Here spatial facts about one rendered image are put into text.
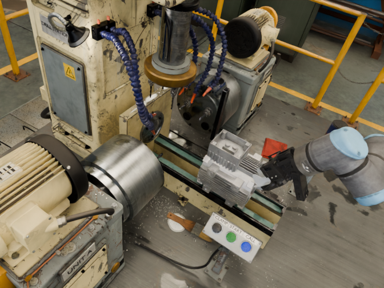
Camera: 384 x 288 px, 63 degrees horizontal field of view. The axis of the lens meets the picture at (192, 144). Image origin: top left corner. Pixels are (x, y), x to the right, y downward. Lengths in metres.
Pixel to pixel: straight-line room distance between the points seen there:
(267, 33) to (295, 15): 2.60
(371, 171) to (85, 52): 0.89
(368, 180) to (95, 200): 0.71
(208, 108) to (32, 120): 1.33
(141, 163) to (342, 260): 0.89
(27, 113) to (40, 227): 1.72
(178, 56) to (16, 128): 1.45
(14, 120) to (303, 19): 3.24
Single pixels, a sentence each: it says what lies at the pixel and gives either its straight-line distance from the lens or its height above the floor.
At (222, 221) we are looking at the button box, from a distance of 0.98.
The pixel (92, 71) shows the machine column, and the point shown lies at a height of 1.30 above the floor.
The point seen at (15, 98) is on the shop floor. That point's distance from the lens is 3.25.
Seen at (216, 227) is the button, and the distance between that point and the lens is 0.98.
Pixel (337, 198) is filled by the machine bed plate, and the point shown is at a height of 0.80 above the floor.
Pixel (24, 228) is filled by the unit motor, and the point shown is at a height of 1.31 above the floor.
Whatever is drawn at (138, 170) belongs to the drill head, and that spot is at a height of 1.14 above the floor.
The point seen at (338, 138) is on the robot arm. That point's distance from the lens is 0.86.
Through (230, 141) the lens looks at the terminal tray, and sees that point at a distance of 1.17.
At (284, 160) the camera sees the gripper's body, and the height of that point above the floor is 1.26.
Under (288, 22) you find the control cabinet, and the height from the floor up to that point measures 0.48.
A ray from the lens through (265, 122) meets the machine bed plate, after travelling 1.85.
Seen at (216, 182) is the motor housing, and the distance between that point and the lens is 1.13.
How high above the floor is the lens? 1.89
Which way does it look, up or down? 44 degrees down
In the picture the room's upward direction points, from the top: 12 degrees clockwise
